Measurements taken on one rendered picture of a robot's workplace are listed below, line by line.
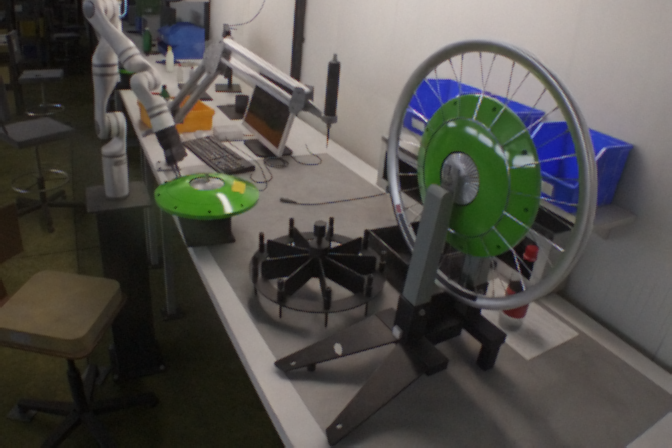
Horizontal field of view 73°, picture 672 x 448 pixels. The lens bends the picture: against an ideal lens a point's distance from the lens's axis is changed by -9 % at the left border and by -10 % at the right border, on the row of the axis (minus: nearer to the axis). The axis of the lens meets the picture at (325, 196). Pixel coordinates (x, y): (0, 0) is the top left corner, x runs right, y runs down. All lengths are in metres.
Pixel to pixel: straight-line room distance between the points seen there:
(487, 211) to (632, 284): 0.66
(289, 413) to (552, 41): 1.21
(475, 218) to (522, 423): 0.44
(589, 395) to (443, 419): 0.36
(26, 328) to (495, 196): 1.46
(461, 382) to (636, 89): 0.84
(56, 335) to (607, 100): 1.75
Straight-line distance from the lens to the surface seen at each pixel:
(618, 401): 1.28
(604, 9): 1.49
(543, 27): 1.61
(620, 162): 1.40
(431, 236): 0.96
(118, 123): 1.93
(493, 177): 0.91
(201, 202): 1.42
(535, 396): 1.19
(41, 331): 1.78
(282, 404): 1.04
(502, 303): 0.98
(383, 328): 1.11
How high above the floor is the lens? 1.68
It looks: 24 degrees down
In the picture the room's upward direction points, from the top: 5 degrees clockwise
